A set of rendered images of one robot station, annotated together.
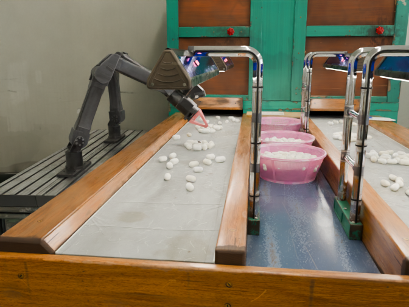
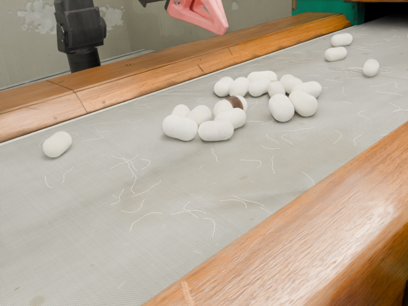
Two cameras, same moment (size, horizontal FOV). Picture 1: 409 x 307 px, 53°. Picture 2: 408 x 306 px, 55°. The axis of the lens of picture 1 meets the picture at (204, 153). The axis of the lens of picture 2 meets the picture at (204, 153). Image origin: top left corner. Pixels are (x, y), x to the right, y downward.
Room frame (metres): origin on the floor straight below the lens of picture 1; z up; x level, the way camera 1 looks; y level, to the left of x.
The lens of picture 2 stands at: (1.69, -0.26, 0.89)
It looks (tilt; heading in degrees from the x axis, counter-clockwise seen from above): 26 degrees down; 44
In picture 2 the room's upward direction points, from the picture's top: 6 degrees counter-clockwise
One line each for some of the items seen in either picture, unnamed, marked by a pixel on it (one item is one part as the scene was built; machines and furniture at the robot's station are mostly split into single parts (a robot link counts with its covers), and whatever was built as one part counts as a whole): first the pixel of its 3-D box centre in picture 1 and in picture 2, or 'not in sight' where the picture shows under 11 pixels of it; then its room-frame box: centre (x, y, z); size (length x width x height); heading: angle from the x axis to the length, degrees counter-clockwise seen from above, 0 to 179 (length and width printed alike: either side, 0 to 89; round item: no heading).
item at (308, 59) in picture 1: (322, 99); not in sight; (1.94, -0.56, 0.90); 0.20 x 0.19 x 0.45; 173
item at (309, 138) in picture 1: (282, 147); not in sight; (1.70, -0.33, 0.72); 0.27 x 0.27 x 0.10
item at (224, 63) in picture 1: (222, 61); not in sight; (2.00, -0.09, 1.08); 0.62 x 0.08 x 0.07; 173
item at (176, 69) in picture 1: (193, 65); not in sight; (1.04, 0.03, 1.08); 0.62 x 0.08 x 0.07; 173
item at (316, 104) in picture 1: (334, 105); not in sight; (2.37, -0.76, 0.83); 0.30 x 0.06 x 0.07; 83
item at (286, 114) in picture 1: (275, 114); not in sight; (2.35, -0.41, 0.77); 0.33 x 0.15 x 0.01; 83
